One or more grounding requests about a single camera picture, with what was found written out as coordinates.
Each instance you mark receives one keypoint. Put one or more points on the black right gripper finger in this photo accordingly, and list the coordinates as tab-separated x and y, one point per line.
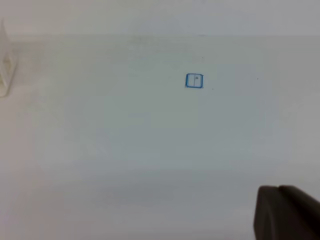
286	213

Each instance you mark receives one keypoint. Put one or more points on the white test tube rack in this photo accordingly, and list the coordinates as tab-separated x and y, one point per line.
8	61

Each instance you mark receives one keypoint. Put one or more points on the blue square marker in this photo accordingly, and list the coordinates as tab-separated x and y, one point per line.
194	80

